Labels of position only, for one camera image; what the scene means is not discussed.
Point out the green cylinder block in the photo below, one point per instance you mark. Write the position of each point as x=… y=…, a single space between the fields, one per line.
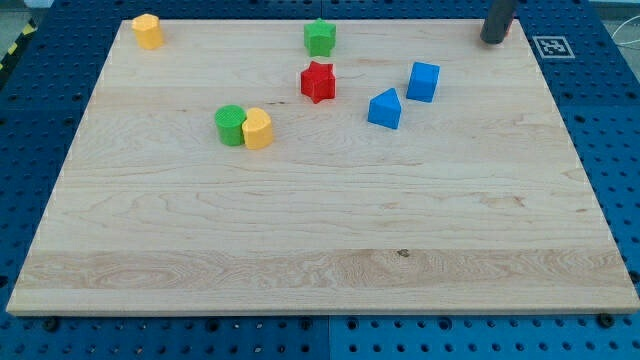
x=228 y=121

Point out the yellow hexagon block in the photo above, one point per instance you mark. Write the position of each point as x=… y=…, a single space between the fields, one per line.
x=147 y=31

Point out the red star block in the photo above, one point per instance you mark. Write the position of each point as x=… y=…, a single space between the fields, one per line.
x=318 y=82

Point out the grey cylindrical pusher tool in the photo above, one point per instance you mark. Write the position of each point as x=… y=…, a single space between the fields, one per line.
x=498 y=21

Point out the blue triangle block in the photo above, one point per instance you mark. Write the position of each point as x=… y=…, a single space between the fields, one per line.
x=385 y=109

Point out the wooden board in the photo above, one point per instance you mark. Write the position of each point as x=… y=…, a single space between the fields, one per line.
x=476 y=204

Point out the white fiducial marker tag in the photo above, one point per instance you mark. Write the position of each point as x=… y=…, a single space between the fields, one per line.
x=553 y=47

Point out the blue cube block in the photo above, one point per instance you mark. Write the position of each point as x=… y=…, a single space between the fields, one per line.
x=423 y=82

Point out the yellow heart block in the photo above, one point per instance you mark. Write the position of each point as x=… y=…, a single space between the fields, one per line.
x=257 y=129

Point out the green star block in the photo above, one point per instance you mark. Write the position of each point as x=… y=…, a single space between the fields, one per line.
x=319 y=38

